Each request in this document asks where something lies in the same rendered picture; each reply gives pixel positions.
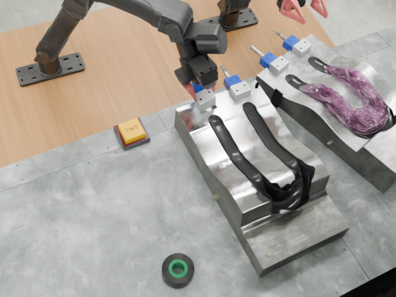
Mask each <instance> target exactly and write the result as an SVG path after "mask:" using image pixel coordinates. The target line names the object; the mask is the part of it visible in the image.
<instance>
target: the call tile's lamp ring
mask: <svg viewBox="0 0 396 297"><path fill-rule="evenodd" d="M137 118H138V120H139V122H140V124H141V126H142V128H143V130H144V132H145V133H146V137H145V138H142V139H139V140H137V141H134V142H132V143H129V144H125V142H124V140H123V138H122V136H121V134H120V132H119V130H118V128H117V127H118V125H116V126H114V128H115V130H116V132H117V134H118V136H119V138H120V140H121V142H122V144H123V146H124V147H127V146H130V145H132V144H136V143H138V142H141V141H143V140H146V139H148V138H150V137H149V135H148V133H147V132H146V129H145V128H144V126H143V123H142V122H141V120H140V118H139V117H137Z"/></svg>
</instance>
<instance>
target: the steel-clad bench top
mask: <svg viewBox="0 0 396 297"><path fill-rule="evenodd" d="M331 49H332V50H334V51H335V52H336V53H338V54H339V55H342V56H345V57H348V58H353V59H356V60H360V61H363V62H365V63H367V64H368V65H370V66H371V67H372V68H373V69H374V70H375V71H376V72H377V73H378V74H379V75H380V76H381V77H382V78H383V79H384V80H385V81H386V82H387V84H388V85H389V86H390V87H391V88H392V89H393V90H394V91H395V92H396V25H394V26H392V27H389V28H386V29H383V30H380V31H378V32H375V33H372V34H369V35H366V36H364V37H361V38H358V39H355V40H353V41H350V42H347V43H344V44H342V45H339V46H337V47H333V48H331ZM193 102H194V99H193V98H192V99H190V100H187V101H184V102H182V103H179V104H176V105H173V106H171V107H167V108H165V109H162V110H159V111H156V112H154V113H151V114H148V115H145V116H143V117H140V120H141V122H142V123H143V126H144V127H145V129H146V131H147V133H148V135H149V136H150V142H148V143H146V144H142V145H140V146H137V147H135V148H132V149H129V150H127V151H124V149H123V147H122V145H121V143H120V141H119V139H118V137H117V135H116V133H115V131H114V127H112V128H109V129H107V130H104V131H101V132H99V133H96V134H93V135H90V136H88V137H84V138H82V139H79V140H77V141H73V142H71V143H68V144H65V145H63V146H60V147H57V148H54V149H52V150H49V151H46V152H43V153H41V154H37V155H36V156H32V157H29V158H27V159H24V160H21V161H18V162H16V163H13V164H10V165H8V166H5V167H1V168H0V297H340V296H342V295H344V294H346V293H347V292H349V291H351V290H353V289H355V288H357V287H359V286H361V285H363V284H365V283H367V282H369V281H370V280H372V279H374V278H376V277H378V276H380V275H382V274H383V273H385V272H388V271H389V270H391V269H394V268H395V267H396V181H395V182H394V183H393V184H392V185H391V187H390V188H389V189H388V190H387V191H386V192H385V193H384V194H383V193H381V192H380V191H379V190H378V189H377V188H376V187H374V186H373V185H372V184H371V183H370V182H369V181H367V180H366V179H365V178H363V177H362V176H361V175H360V174H359V173H358V172H356V171H355V170H354V169H353V168H352V167H351V166H349V165H348V164H347V163H346V162H344V161H343V160H342V159H341V158H340V157H338V156H337V155H336V154H335V153H334V152H333V151H331V150H330V149H329V148H327V146H325V145H324V144H323V143H321V142H320V141H319V140H318V139H317V138H316V137H314V136H313V135H312V134H311V133H310V132H309V131H307V130H306V129H305V128H303V127H302V126H301V125H300V124H299V123H298V122H296V121H295V120H294V119H293V118H292V117H291V116H289V115H288V114H287V113H285V112H284V111H283V110H282V109H281V108H280V107H278V108H276V107H274V108H275V110H276V111H277V112H278V114H279V116H280V117H281V119H282V121H283V122H284V123H285V125H286V126H287V128H288V130H289V131H290V132H291V134H292V135H293V136H294V137H295V138H296V139H297V140H298V141H300V142H301V143H302V144H303V145H304V146H306V147H307V148H308V149H310V150H311V151H313V152H314V153H315V154H316V155H317V156H318V157H319V158H320V160H321V161H322V162H323V164H324V165H325V167H326V169H327V170H328V172H329V173H330V177H329V180H328V182H327V185H326V188H325V190H326V192H327V194H328V196H329V198H330V199H331V200H332V202H333V204H334V205H335V206H336V208H337V209H338V211H339V212H340V214H341V215H342V217H343V218H344V220H345V221H346V223H347V224H348V226H349V227H350V228H349V229H348V231H347V232H346V234H344V236H343V237H341V238H339V239H337V240H335V241H333V242H331V243H329V244H327V245H325V246H323V247H320V248H319V249H317V250H314V251H313V252H311V253H308V254H306V255H304V256H302V257H300V258H298V259H296V260H294V261H292V262H290V263H288V264H285V265H283V266H281V267H279V268H277V269H275V270H273V271H271V272H269V273H267V274H265V275H263V276H261V277H259V275H258V274H257V272H256V270H255V268H254V267H253V265H252V263H251V261H250V260H249V258H248V256H247V254H246V252H245V251H244V249H243V247H242V245H241V244H240V242H239V240H238V238H237V237H236V235H235V233H234V231H233V229H232V228H231V226H230V224H229V222H228V221H227V219H226V217H225V215H224V214H223V212H222V210H221V208H220V206H219V205H218V203H217V201H216V200H212V198H211V197H212V196H213V194H212V192H211V191H210V189H209V187H208V185H207V183H206V182H205V180H204V178H203V176H202V174H201V172H200V171H199V169H198V168H197V166H196V164H195V162H194V160H193V159H192V157H191V155H190V153H189V151H188V149H187V148H186V146H185V145H184V143H183V140H182V139H181V137H180V136H179V134H178V132H177V130H176V128H175V126H174V123H175V114H176V108H179V107H182V106H184V105H187V104H190V103H193ZM174 253H182V254H185V255H187V256H188V257H189V258H190V259H191V260H192V261H193V264H194V275H193V279H192V281H191V282H190V283H189V284H188V285H187V286H186V287H183V288H180V289H176V288H172V287H169V286H168V285H167V284H166V283H165V282H164V280H163V278H162V274H161V271H162V265H163V262H164V260H165V259H166V257H168V256H169V255H171V254H174Z"/></svg>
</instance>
